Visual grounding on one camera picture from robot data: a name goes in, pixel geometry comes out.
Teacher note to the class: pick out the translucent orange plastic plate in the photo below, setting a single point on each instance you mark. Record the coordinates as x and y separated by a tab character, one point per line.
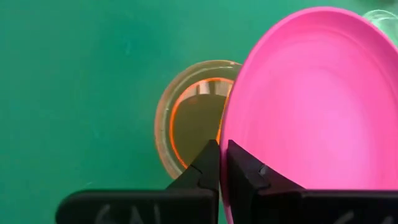
192	124

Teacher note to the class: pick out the pink plastic plate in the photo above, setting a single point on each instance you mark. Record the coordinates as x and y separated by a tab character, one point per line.
311	109

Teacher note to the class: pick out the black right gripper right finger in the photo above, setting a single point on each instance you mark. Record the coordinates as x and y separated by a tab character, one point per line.
295	207

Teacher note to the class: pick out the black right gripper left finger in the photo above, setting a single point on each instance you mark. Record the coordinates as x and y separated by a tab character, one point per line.
155	207

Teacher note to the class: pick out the clear plastic plate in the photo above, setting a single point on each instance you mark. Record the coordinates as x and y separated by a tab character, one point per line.
385	23

